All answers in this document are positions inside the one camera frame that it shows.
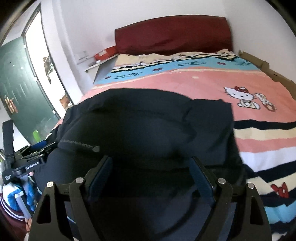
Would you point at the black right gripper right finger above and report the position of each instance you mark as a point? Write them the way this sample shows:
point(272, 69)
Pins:
point(237, 212)

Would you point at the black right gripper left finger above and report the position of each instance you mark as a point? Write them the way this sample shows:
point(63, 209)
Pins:
point(51, 220)

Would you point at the dark navy padded jacket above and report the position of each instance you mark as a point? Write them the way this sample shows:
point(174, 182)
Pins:
point(146, 190)

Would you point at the dark green door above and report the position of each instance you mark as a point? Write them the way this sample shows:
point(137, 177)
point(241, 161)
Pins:
point(22, 93)

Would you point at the pink Hello Kitty blanket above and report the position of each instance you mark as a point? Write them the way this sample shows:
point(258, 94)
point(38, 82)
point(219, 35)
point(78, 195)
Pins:
point(263, 113)

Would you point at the white bedside shelf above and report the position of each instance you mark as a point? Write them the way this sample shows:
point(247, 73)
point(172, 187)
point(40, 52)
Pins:
point(101, 69)

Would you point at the red box on shelf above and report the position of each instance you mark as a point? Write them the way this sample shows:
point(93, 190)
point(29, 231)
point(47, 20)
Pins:
point(106, 53)

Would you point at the brown cardboard strip by bed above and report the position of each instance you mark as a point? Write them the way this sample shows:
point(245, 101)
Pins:
point(265, 68)

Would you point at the dark red headboard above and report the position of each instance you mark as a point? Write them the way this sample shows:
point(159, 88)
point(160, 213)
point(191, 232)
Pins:
point(174, 34)

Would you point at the white wall switch plate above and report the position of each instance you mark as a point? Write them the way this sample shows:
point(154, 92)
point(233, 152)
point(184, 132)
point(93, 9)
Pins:
point(82, 55)

